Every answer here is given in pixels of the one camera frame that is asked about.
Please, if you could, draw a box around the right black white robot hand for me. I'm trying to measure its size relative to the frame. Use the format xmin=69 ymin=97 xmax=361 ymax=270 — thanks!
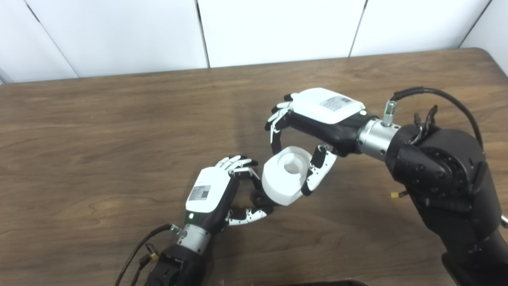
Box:
xmin=265 ymin=88 xmax=375 ymax=197

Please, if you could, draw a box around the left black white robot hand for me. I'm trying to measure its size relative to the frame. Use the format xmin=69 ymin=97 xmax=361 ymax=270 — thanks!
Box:
xmin=185 ymin=155 xmax=274 ymax=235

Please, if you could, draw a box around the black flanged holder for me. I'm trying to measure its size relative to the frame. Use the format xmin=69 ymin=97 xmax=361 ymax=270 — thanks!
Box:
xmin=252 ymin=190 xmax=278 ymax=207

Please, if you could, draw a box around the round white piece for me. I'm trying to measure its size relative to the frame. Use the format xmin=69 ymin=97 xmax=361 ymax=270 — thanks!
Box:
xmin=262 ymin=146 xmax=314 ymax=206

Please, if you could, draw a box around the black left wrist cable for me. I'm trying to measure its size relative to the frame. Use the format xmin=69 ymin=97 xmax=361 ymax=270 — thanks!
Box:
xmin=115 ymin=223 xmax=187 ymax=286

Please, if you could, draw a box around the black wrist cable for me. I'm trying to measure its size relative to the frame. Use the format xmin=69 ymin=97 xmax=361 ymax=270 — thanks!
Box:
xmin=115 ymin=223 xmax=187 ymax=286
xmin=381 ymin=87 xmax=484 ymax=149

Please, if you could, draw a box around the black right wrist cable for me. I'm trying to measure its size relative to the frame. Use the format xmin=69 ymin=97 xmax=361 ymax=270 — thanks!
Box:
xmin=381 ymin=87 xmax=484 ymax=149

